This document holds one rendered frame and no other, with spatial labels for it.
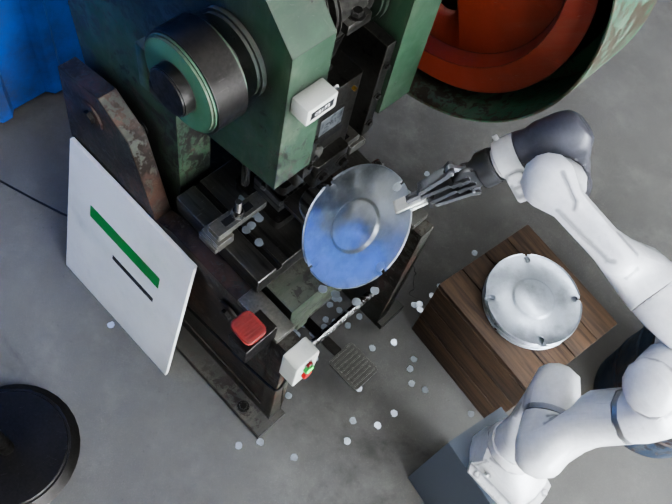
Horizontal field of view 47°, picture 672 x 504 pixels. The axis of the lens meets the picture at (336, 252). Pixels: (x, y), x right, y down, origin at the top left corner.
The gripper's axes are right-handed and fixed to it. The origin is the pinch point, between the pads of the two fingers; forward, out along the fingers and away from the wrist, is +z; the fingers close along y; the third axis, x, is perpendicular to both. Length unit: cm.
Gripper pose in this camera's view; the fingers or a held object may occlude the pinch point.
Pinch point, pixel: (410, 202)
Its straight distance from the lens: 161.8
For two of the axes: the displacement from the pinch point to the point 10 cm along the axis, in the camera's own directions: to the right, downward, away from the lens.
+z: -8.0, 3.5, 4.9
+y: -6.0, -3.0, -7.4
